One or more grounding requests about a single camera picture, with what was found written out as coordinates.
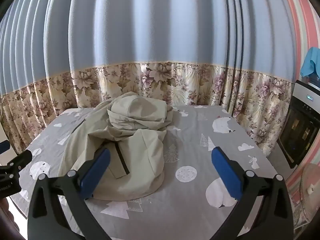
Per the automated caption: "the beige hooded jacket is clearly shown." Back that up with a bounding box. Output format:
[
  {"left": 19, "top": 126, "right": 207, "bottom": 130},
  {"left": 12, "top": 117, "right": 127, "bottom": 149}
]
[{"left": 62, "top": 92, "right": 174, "bottom": 202}]

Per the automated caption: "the blue curtain with floral border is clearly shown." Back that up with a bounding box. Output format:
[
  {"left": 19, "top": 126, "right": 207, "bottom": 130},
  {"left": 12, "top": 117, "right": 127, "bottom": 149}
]
[{"left": 0, "top": 0, "right": 299, "bottom": 157}]

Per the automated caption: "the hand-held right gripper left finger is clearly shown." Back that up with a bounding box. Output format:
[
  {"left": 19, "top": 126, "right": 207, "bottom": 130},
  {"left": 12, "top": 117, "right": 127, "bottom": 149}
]
[{"left": 27, "top": 147, "right": 118, "bottom": 240}]

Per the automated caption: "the blue cloth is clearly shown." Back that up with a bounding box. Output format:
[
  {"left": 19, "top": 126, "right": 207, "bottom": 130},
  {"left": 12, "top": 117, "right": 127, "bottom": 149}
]
[{"left": 300, "top": 47, "right": 320, "bottom": 78}]

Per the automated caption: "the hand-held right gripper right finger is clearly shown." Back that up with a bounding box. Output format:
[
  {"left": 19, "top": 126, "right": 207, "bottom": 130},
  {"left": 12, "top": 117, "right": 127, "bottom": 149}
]
[{"left": 211, "top": 147, "right": 295, "bottom": 240}]

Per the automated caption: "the grey printed bed sheet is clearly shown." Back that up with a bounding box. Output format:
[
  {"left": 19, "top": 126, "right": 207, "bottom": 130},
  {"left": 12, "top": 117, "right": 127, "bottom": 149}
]
[{"left": 10, "top": 105, "right": 287, "bottom": 240}]

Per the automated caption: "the beige standing fan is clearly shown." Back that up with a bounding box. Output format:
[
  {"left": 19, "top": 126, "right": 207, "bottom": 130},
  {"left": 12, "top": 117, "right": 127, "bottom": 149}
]
[{"left": 285, "top": 163, "right": 320, "bottom": 229}]

